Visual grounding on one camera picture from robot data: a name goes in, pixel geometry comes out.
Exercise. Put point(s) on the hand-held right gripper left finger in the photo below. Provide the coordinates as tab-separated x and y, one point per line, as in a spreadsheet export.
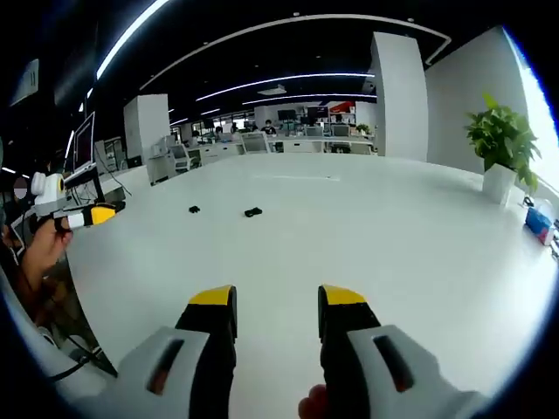
192	349

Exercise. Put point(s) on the open laptop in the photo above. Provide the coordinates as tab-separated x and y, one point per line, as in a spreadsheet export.
83	144

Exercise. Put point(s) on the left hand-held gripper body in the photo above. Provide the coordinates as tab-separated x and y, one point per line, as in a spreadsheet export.
49	192

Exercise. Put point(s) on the blue tissue box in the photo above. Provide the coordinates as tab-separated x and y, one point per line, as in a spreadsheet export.
538	223

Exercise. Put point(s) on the green potted plant white pot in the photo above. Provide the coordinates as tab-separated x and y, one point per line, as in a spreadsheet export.
502	139

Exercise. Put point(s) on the black laptop stand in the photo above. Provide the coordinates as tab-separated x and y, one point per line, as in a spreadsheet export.
89	185

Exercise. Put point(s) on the hanging ceiling sign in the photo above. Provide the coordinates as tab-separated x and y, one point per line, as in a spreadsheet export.
25	80

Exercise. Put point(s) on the row of white office desks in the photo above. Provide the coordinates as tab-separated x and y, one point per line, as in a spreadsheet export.
262	146

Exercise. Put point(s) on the black plastic buckle socket part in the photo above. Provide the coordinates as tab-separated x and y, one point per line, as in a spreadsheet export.
195	210

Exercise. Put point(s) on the person's right hand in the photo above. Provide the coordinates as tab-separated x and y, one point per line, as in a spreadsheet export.
315	403

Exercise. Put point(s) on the long ceiling light strip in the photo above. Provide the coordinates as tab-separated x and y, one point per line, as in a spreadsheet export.
126	41
284	83

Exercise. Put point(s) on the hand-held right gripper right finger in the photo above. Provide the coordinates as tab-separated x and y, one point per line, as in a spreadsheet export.
362	345

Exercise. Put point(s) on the black plastic buckle pronged part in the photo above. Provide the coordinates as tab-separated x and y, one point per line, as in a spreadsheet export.
253	212

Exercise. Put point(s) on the white square column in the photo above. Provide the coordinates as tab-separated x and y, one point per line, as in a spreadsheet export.
146	126
399	96

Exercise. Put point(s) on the person's left hand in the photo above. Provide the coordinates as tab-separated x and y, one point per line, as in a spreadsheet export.
43	249

